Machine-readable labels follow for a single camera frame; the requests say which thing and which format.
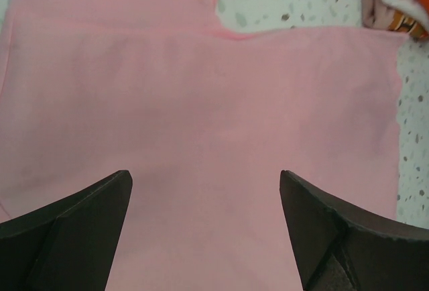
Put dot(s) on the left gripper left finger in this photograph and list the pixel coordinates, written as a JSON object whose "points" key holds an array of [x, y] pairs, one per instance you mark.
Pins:
{"points": [[69, 244]]}

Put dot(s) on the pink t-shirt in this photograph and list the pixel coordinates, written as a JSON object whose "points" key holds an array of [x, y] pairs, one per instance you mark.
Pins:
{"points": [[204, 119]]}

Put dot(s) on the folded patterned orange garment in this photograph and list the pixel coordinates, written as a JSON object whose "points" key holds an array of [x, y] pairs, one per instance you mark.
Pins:
{"points": [[406, 24]]}

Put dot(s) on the folded light pink garment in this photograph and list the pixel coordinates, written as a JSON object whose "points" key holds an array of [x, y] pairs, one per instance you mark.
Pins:
{"points": [[377, 15]]}

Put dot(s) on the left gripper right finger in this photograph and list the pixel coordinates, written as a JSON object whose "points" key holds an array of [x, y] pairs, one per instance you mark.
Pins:
{"points": [[340, 246]]}

